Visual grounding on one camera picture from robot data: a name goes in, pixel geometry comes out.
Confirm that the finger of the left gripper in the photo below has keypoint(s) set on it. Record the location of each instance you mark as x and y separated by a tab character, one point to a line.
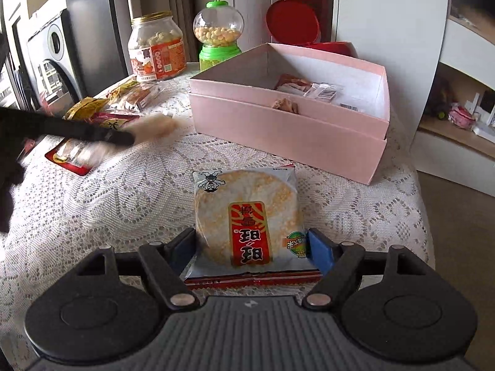
82	131

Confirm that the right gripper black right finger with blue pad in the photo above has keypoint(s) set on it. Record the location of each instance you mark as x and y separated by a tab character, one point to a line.
391	304

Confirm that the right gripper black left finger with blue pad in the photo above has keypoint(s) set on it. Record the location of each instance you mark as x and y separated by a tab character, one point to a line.
112	304

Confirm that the dark red chicken snack bag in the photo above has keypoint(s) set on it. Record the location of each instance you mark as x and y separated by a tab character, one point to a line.
73	154

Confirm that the long beige cracker packet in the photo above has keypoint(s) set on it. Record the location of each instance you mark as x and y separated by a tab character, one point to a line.
147	128

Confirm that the round rice cracker packet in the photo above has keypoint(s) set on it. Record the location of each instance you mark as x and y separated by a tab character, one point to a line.
250	230

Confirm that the blue white snack packet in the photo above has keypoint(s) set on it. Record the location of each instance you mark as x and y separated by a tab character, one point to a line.
355	105

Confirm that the red snack packet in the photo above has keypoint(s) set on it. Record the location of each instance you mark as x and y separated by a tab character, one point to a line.
293	85

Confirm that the yellow snack bag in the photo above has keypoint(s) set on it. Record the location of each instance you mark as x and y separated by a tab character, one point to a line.
85	109

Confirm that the brown cake clear packet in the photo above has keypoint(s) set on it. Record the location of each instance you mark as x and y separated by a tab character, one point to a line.
132	97

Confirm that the white grey snack packet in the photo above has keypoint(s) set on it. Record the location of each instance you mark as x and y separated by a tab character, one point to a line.
323	92

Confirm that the grey speaker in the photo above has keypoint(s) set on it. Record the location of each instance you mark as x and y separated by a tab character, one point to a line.
47	54

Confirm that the white lace tablecloth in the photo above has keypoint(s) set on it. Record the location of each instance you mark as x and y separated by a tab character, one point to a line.
145	194

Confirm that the glass jar gold lid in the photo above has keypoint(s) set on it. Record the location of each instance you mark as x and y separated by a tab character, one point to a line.
156	47

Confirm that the white tv cabinet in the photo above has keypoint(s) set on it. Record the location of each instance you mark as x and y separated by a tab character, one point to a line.
465	67

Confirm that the green gumball candy dispenser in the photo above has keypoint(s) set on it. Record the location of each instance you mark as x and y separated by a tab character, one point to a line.
218	27

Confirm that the pink cardboard box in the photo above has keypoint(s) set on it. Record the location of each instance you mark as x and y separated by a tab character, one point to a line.
236	101

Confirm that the pink round container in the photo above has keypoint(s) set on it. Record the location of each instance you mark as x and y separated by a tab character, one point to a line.
461	117

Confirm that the white wifi router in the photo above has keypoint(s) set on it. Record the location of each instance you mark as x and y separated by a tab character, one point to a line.
481	110

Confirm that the red trash bin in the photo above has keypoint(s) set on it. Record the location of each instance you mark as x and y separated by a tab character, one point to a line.
295	23

